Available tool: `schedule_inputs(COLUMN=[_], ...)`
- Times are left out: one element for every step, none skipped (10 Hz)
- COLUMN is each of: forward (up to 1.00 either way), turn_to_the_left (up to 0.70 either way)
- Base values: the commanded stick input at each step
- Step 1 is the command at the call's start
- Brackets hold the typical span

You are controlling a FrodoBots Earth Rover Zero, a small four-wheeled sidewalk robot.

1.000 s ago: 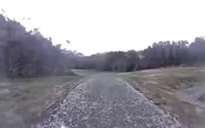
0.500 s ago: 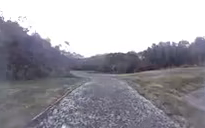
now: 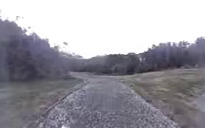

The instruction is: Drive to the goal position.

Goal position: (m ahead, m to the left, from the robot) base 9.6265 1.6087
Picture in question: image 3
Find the wood of dark trees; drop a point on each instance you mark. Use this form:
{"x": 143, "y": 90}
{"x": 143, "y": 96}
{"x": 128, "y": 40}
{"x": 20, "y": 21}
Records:
{"x": 163, "y": 56}
{"x": 20, "y": 56}

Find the grey gravel path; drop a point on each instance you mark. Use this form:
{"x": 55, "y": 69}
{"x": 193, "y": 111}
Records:
{"x": 105, "y": 106}

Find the grass field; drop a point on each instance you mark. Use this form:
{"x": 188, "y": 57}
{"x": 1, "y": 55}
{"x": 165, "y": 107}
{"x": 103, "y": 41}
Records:
{"x": 16, "y": 100}

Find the robot's own part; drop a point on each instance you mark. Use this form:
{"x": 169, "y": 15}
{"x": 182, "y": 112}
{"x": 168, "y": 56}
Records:
{"x": 64, "y": 126}

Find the grass verge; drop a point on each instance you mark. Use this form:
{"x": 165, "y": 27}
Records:
{"x": 176, "y": 90}

